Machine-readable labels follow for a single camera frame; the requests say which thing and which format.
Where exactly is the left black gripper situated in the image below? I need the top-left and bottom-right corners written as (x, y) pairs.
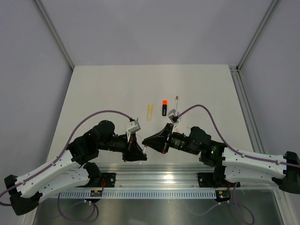
top-left (97, 130), bottom-right (148, 161)

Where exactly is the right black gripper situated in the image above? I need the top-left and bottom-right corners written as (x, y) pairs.
top-left (143, 125), bottom-right (199, 156)

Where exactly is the purple white pen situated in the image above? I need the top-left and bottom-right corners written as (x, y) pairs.
top-left (139, 145), bottom-right (147, 165)

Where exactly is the yellow highlighter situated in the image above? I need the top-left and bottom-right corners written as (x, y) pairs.
top-left (147, 104), bottom-right (153, 121)

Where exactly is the black orange highlighter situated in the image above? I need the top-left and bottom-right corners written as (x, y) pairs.
top-left (162, 99), bottom-right (168, 117)

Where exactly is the brown capped white pen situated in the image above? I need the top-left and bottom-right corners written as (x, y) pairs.
top-left (174, 96), bottom-right (179, 110)

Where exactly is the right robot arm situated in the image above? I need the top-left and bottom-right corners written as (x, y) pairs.
top-left (142, 123), bottom-right (300, 194)

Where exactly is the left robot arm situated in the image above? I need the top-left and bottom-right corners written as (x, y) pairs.
top-left (4, 120), bottom-right (147, 216)

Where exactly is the left circuit board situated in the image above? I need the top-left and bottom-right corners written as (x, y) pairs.
top-left (90, 190), bottom-right (103, 197)

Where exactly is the circuit board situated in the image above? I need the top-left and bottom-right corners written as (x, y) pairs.
top-left (215, 190), bottom-right (231, 202)
top-left (90, 190), bottom-right (103, 197)

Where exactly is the right circuit board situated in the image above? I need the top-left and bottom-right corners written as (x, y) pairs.
top-left (215, 190), bottom-right (231, 202)

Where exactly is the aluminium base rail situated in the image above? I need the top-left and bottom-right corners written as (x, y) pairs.
top-left (44, 163), bottom-right (285, 188)

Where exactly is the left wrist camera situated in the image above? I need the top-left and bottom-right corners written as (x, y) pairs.
top-left (126, 119), bottom-right (141, 140)

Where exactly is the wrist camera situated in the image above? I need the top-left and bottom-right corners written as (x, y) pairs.
top-left (167, 108), bottom-right (181, 129)
top-left (126, 119), bottom-right (141, 140)

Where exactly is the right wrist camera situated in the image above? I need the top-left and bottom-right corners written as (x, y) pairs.
top-left (167, 108), bottom-right (181, 129)

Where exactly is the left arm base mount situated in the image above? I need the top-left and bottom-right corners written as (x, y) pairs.
top-left (86, 165), bottom-right (116, 188)

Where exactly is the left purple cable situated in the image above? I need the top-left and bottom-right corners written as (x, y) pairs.
top-left (0, 110), bottom-right (133, 207)

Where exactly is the purple cable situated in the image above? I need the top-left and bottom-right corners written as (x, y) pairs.
top-left (0, 110), bottom-right (133, 207)
top-left (177, 104), bottom-right (300, 168)

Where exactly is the white cable duct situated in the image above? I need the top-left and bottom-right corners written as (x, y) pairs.
top-left (53, 189), bottom-right (216, 199)

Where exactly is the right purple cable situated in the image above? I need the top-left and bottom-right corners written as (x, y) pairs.
top-left (177, 104), bottom-right (300, 168)

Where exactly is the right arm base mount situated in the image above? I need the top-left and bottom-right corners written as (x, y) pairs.
top-left (197, 164), bottom-right (235, 188)

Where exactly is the right side aluminium rail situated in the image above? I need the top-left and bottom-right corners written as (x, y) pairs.
top-left (229, 66), bottom-right (265, 153)

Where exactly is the left frame post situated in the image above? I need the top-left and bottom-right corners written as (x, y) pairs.
top-left (32, 0), bottom-right (75, 71)

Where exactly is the frame post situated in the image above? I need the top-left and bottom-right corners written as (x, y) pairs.
top-left (32, 0), bottom-right (75, 71)
top-left (236, 0), bottom-right (280, 72)

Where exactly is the right frame post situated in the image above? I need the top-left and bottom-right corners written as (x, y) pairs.
top-left (236, 0), bottom-right (280, 72)

